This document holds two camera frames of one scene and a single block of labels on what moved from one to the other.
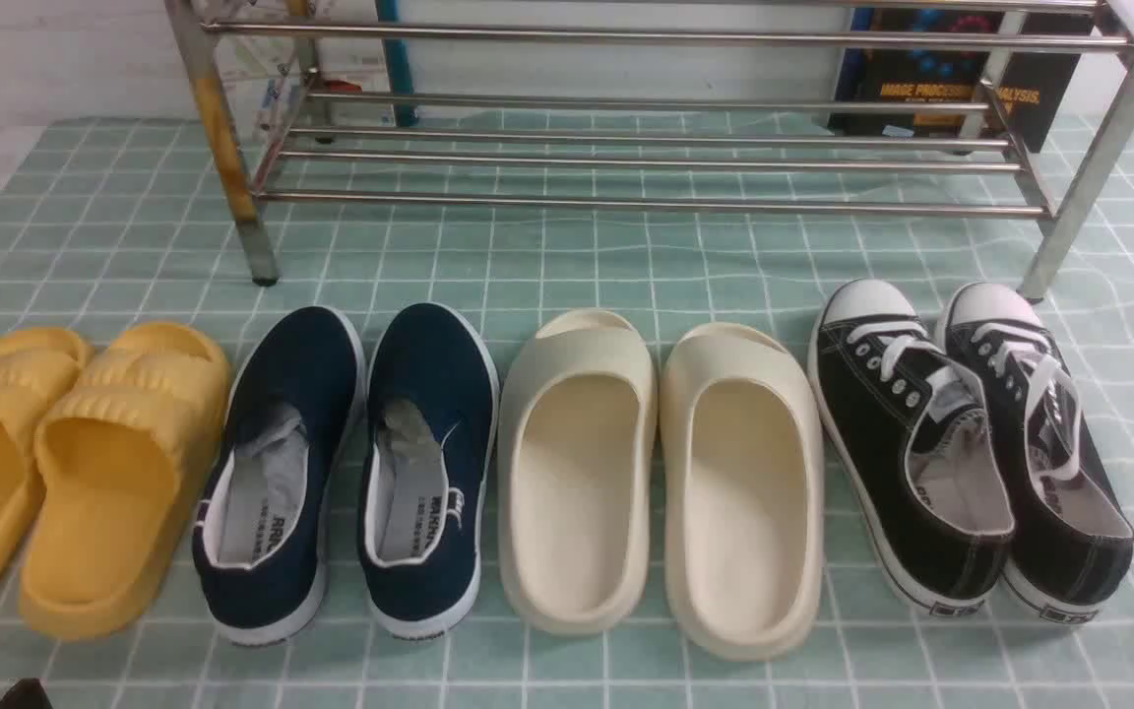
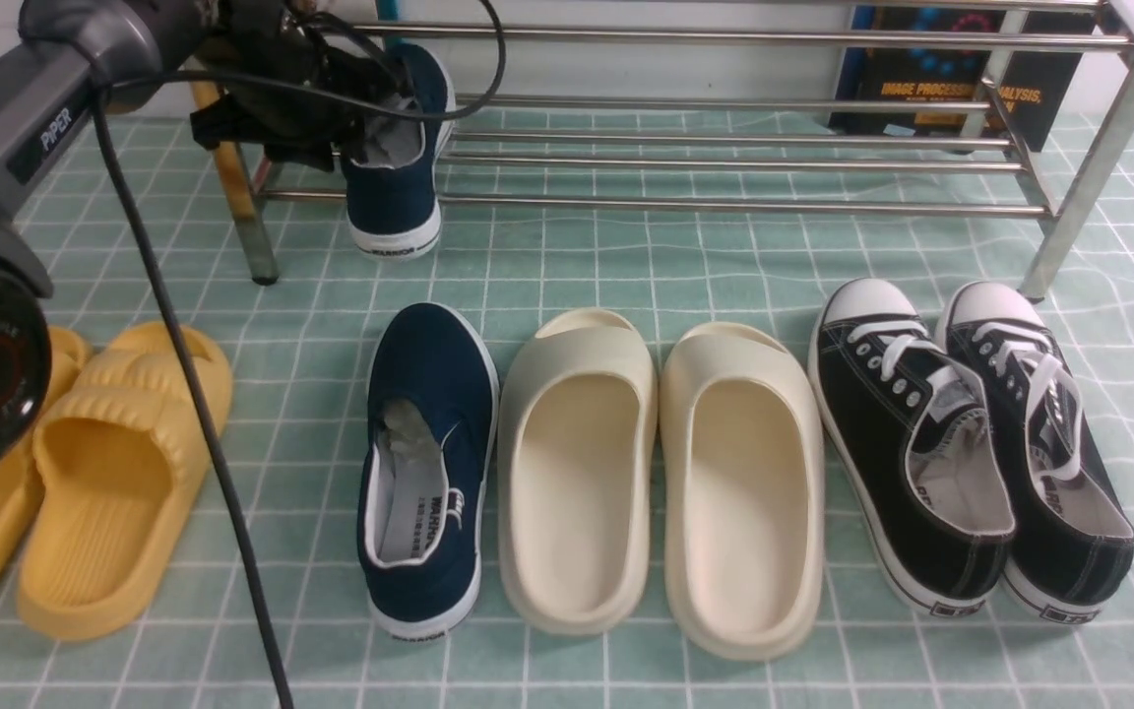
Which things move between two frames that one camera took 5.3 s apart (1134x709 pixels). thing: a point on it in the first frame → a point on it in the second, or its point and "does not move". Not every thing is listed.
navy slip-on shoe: (433, 393) does not move
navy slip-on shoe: (258, 534) → (390, 186)
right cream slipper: (742, 478) does not move
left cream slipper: (577, 422) does not move
